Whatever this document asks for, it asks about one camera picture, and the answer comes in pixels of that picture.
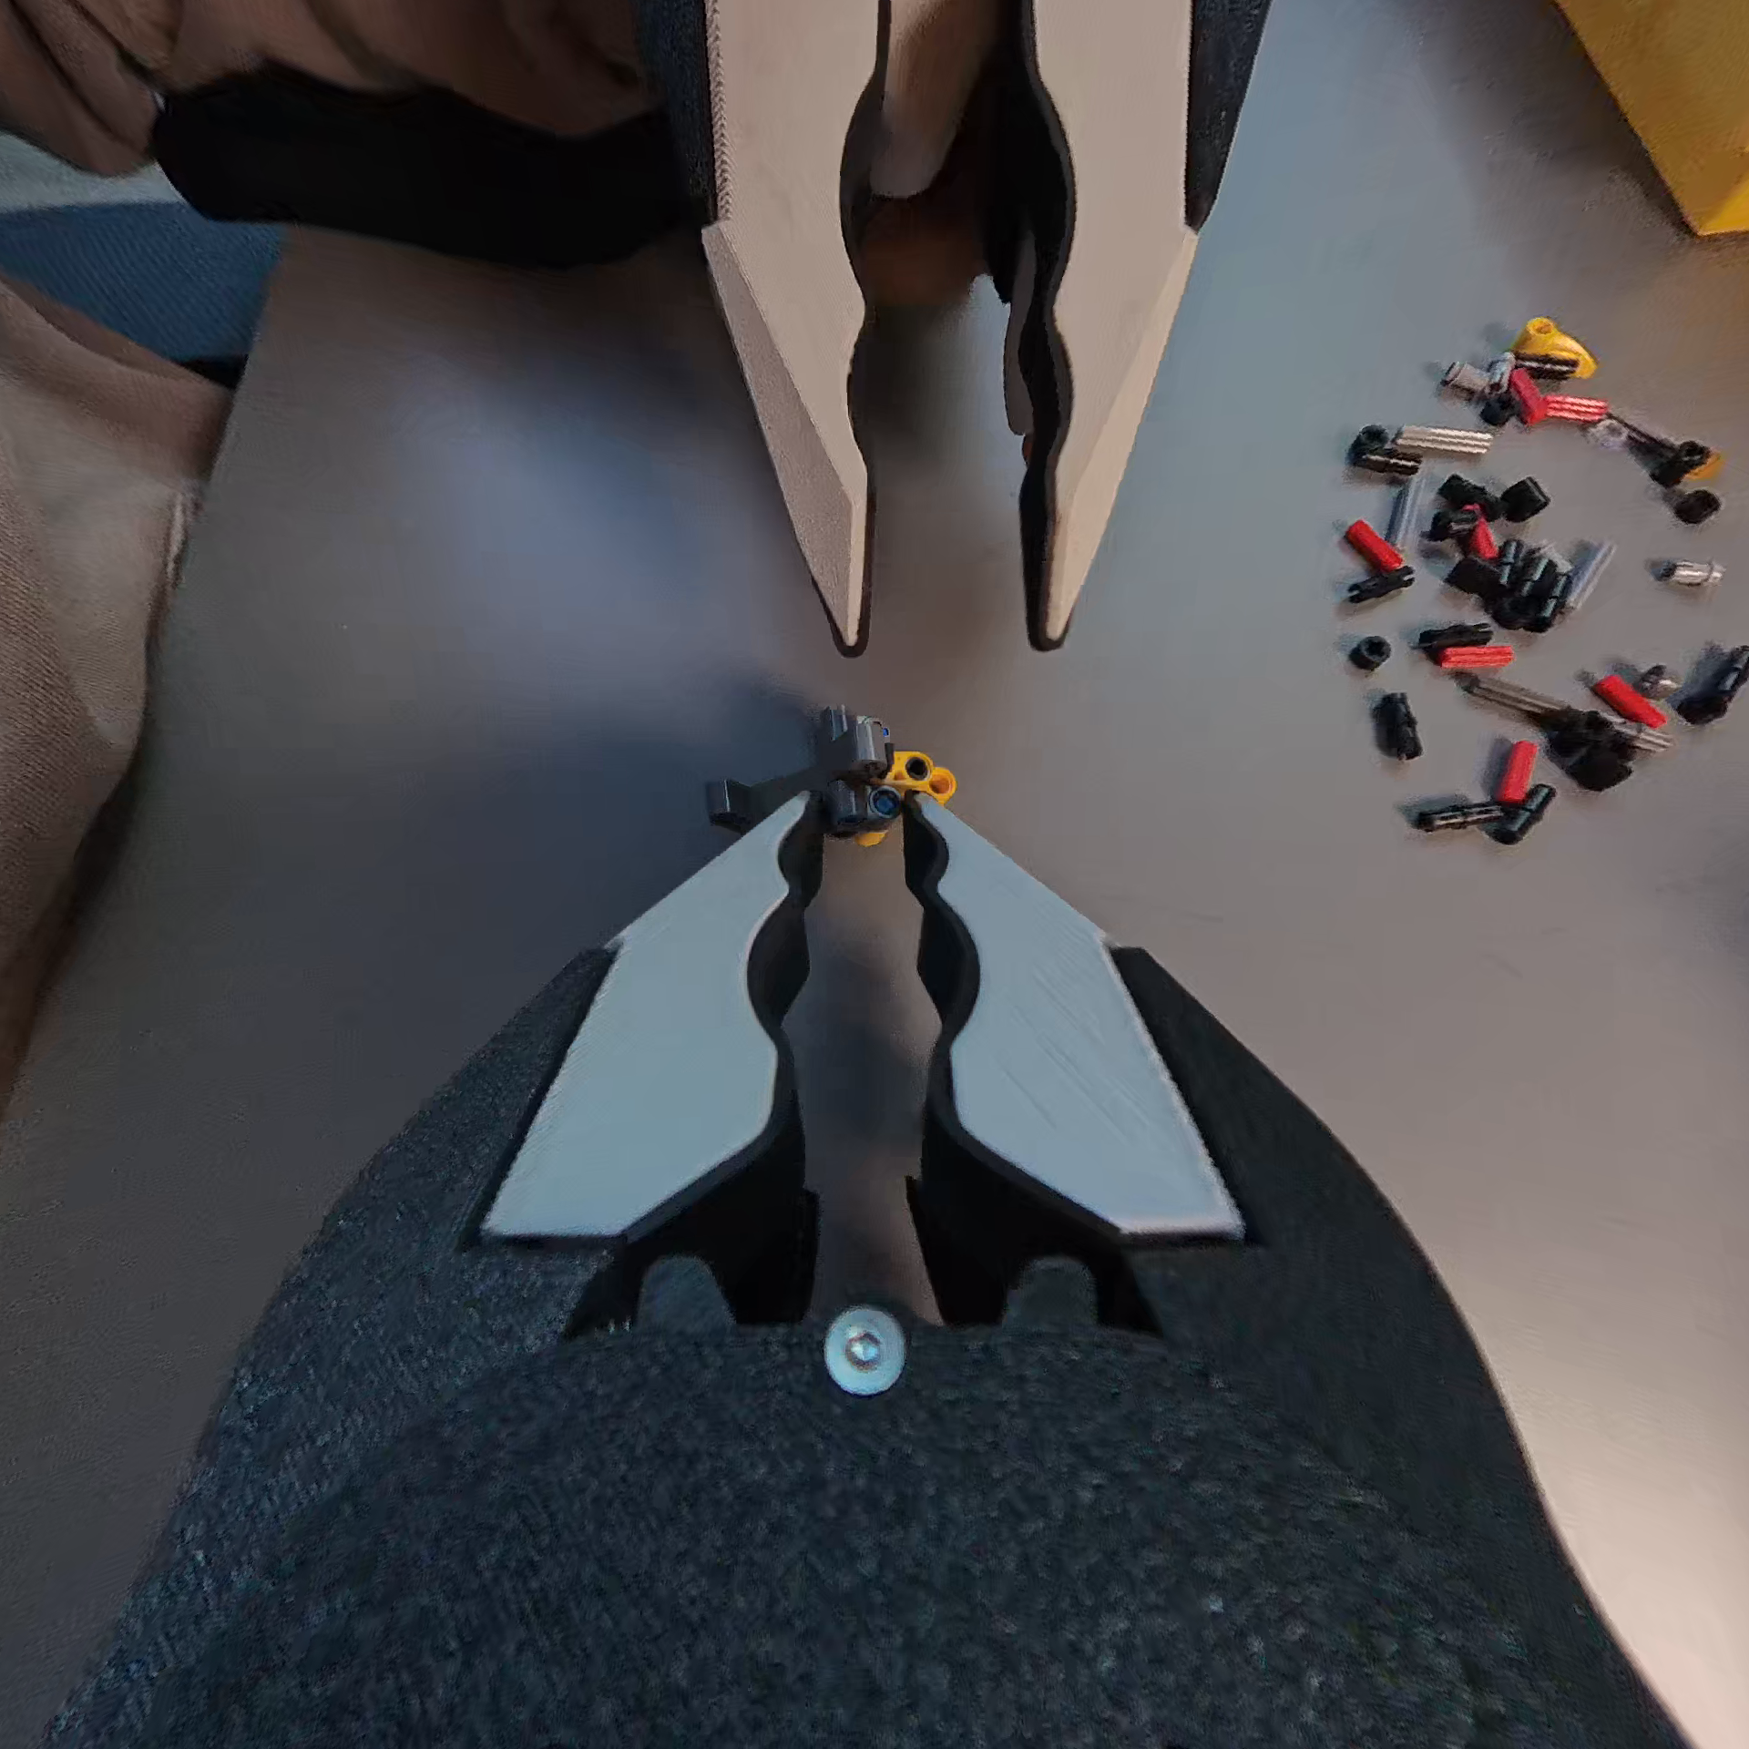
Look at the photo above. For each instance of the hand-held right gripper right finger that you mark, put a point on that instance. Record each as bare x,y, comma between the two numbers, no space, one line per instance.
1081,1094

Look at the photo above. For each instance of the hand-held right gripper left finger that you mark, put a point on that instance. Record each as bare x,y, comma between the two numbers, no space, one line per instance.
657,1094

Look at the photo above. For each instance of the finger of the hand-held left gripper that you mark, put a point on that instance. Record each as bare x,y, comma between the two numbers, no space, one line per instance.
795,274
1122,274

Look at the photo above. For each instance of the yellow building block assembly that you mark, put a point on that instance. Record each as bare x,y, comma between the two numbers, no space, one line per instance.
863,766

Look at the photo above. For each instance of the person's left forearm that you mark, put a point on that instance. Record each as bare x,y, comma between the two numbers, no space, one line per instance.
273,69

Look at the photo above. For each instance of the grey desk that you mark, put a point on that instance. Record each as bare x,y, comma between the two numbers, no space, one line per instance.
493,603

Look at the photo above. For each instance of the person's left hand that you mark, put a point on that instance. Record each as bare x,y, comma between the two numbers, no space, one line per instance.
935,253

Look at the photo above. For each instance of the yellow plastic bin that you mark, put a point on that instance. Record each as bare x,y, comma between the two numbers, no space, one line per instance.
1668,96

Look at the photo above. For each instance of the pile of black red pieces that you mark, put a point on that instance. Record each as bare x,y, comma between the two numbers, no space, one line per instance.
1518,576

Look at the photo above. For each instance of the person's torso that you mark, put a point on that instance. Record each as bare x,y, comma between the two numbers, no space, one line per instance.
84,630

